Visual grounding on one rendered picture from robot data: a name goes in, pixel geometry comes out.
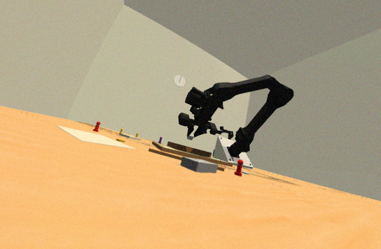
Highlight white die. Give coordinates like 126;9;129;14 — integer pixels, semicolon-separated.
187;133;194;140

